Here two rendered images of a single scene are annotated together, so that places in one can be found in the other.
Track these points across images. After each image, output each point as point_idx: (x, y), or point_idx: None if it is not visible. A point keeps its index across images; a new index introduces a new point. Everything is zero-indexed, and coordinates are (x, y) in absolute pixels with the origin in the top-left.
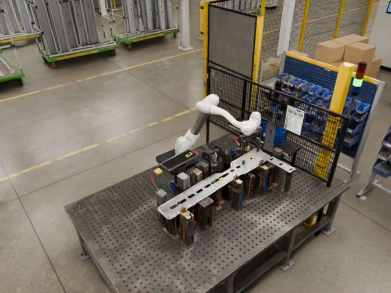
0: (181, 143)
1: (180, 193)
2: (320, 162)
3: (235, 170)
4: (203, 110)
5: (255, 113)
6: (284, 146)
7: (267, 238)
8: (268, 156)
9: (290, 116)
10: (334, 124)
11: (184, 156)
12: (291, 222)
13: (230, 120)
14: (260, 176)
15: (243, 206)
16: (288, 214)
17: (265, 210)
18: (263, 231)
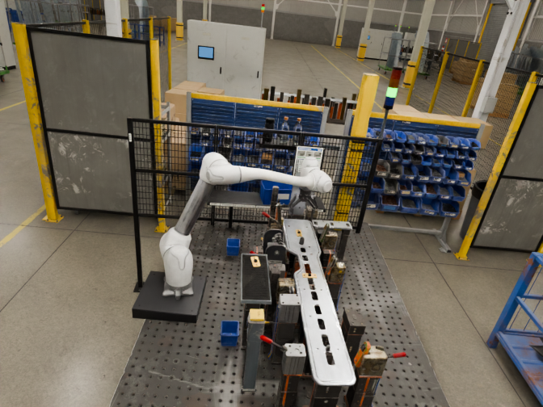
0: (185, 257)
1: (305, 332)
2: (345, 207)
3: (307, 254)
4: (229, 179)
5: (311, 158)
6: (307, 202)
7: (402, 320)
8: (309, 221)
9: (302, 161)
10: (361, 153)
11: (254, 268)
12: (390, 288)
13: (288, 178)
14: (328, 249)
15: None
16: (376, 281)
17: (356, 291)
18: (389, 316)
